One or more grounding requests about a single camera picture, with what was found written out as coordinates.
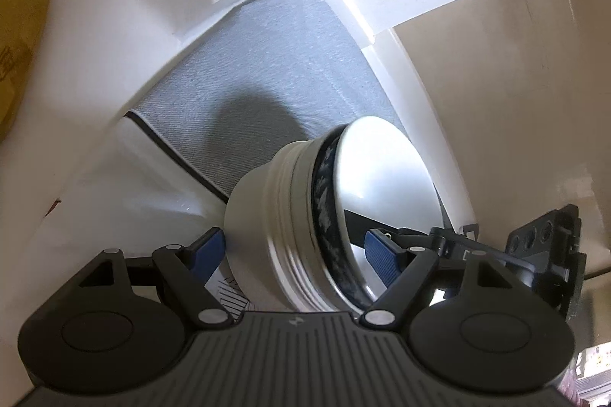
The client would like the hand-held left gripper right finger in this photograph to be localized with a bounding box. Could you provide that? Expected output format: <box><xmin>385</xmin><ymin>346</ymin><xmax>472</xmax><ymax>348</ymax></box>
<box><xmin>360</xmin><ymin>230</ymin><xmax>530</xmax><ymax>331</ymax></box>

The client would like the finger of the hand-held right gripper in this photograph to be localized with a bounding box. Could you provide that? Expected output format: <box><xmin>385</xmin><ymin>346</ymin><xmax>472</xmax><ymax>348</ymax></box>
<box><xmin>344</xmin><ymin>209</ymin><xmax>433</xmax><ymax>248</ymax></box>

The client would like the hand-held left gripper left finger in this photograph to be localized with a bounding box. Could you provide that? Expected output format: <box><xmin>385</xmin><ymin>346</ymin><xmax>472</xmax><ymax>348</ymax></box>
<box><xmin>76</xmin><ymin>226</ymin><xmax>234</xmax><ymax>330</ymax></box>

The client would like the cream bowl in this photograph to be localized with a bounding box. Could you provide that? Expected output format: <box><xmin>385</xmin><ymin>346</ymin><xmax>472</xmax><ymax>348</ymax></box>
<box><xmin>224</xmin><ymin>142</ymin><xmax>306</xmax><ymax>312</ymax></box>

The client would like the white bowl with blue pattern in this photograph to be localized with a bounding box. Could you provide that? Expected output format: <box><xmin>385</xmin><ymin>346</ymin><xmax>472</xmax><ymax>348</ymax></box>
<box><xmin>310</xmin><ymin>116</ymin><xmax>442</xmax><ymax>310</ymax></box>

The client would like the teal glazed ribbed bowl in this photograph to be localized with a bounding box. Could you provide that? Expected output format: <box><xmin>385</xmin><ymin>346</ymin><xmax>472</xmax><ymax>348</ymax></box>
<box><xmin>267</xmin><ymin>139</ymin><xmax>354</xmax><ymax>312</ymax></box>

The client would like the grey dish mat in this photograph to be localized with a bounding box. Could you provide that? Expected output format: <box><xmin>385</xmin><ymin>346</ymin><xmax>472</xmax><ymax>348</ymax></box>
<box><xmin>125</xmin><ymin>0</ymin><xmax>411</xmax><ymax>204</ymax></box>

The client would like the brown cardboard box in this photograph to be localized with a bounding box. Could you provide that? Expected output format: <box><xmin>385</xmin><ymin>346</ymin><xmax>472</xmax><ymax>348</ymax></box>
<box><xmin>0</xmin><ymin>0</ymin><xmax>58</xmax><ymax>145</ymax></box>

